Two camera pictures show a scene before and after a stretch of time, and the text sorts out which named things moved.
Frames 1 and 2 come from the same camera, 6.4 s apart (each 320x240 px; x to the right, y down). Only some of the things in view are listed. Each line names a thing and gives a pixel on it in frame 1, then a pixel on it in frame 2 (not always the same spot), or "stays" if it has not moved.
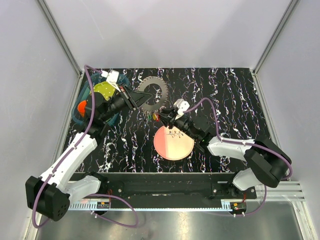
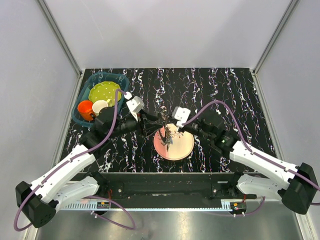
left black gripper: (133, 99) → (147, 125)
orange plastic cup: (81, 107) stays
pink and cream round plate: (172, 144) stays
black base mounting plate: (174, 186) stays
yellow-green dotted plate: (107, 89) stays
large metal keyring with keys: (153, 111) → (166, 135)
